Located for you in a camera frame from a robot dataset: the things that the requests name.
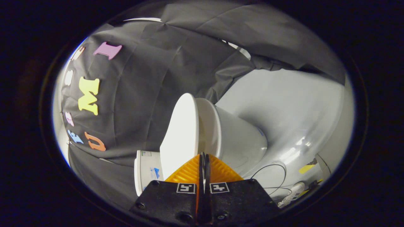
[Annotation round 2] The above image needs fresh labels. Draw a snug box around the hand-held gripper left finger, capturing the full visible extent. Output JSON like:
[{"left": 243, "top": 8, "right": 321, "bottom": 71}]
[{"left": 129, "top": 153, "right": 203, "bottom": 226}]

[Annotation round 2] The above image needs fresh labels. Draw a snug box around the white toilet tank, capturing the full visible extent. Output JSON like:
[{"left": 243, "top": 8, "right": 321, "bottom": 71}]
[{"left": 134, "top": 150, "right": 165, "bottom": 196}]

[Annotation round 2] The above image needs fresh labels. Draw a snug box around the white toilet bowl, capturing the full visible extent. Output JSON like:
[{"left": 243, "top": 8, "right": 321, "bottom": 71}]
[{"left": 196, "top": 98, "right": 268, "bottom": 178}]

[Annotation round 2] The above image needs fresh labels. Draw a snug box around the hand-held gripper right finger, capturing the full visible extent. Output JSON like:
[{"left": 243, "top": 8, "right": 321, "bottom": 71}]
[{"left": 204, "top": 153, "right": 280, "bottom": 226}]

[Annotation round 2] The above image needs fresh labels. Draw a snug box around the black backdrop cloth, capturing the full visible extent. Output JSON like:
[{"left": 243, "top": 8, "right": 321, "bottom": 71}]
[{"left": 60, "top": 0, "right": 346, "bottom": 209}]

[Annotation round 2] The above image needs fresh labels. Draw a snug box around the yellow tape strip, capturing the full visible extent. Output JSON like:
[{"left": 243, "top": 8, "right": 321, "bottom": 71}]
[{"left": 298, "top": 163, "right": 316, "bottom": 174}]

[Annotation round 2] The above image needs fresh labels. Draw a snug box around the white power strip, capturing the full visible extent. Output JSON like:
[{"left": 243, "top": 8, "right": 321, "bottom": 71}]
[{"left": 278, "top": 182, "right": 305, "bottom": 207}]

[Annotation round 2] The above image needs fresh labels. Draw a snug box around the white toilet lid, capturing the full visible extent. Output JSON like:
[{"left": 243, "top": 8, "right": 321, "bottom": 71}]
[{"left": 159, "top": 93, "right": 200, "bottom": 181}]

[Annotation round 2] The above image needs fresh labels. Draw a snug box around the thin black cable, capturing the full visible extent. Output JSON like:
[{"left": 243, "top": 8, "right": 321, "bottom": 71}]
[{"left": 251, "top": 164, "right": 288, "bottom": 196}]

